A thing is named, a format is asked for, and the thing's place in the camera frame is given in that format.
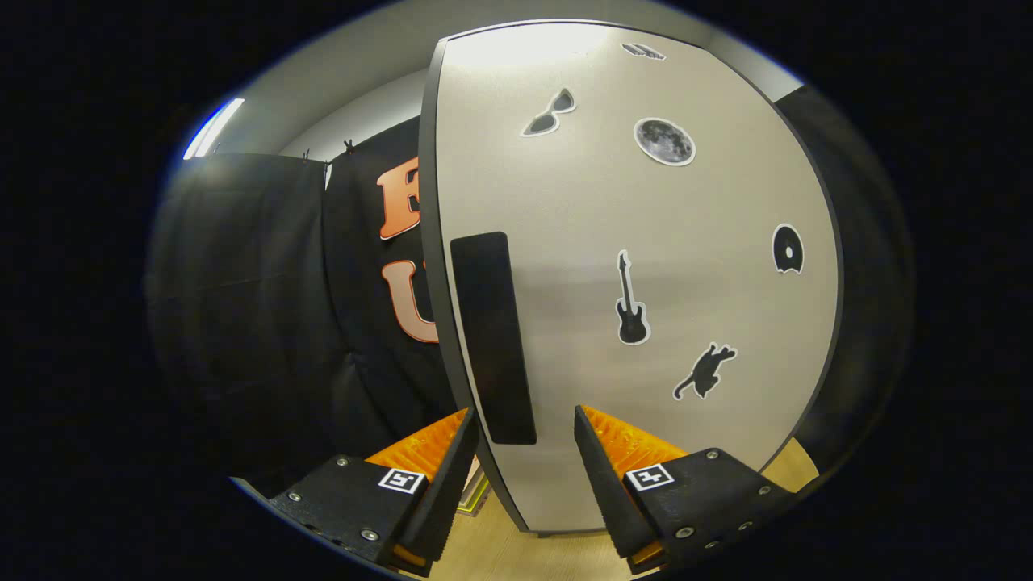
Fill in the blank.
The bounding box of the black backdrop cloth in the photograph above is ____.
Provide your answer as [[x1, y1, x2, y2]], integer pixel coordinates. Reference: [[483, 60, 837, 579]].
[[145, 81, 917, 501]]

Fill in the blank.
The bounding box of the dark grey shoe cabinet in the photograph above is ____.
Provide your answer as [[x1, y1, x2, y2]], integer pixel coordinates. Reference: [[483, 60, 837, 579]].
[[418, 18, 847, 537]]

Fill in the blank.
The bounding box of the black door handle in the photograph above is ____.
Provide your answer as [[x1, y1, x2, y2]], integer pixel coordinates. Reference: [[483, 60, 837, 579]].
[[450, 232, 538, 446]]

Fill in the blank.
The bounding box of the yellow-edged book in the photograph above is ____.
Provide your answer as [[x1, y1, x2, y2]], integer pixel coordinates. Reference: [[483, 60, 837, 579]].
[[456, 464, 491, 517]]

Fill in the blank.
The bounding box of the ceiling light strip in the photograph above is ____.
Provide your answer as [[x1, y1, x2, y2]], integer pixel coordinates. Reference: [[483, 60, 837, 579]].
[[182, 97, 245, 161]]

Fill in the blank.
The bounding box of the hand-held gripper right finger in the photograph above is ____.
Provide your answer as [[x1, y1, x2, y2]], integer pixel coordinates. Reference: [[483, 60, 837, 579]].
[[573, 403, 796, 575]]

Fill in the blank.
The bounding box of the row of black cloth clips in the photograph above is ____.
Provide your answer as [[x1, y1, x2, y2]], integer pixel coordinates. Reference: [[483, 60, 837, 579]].
[[299, 139, 360, 166]]

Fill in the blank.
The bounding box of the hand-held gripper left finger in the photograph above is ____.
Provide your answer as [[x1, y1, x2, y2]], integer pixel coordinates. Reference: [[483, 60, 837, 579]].
[[269, 406, 480, 578]]

